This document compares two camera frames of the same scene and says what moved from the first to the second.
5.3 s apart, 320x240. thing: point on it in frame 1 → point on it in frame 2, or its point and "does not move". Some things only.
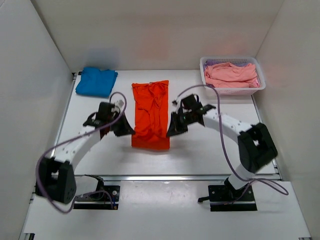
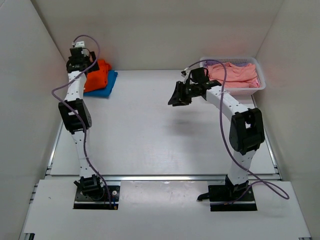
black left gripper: x=126 y=129 → x=95 y=67
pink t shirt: x=229 y=75 does not move
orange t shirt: x=151 y=115 → x=97 y=79
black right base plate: x=226 y=198 does not move
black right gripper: x=175 y=128 → x=178 y=99
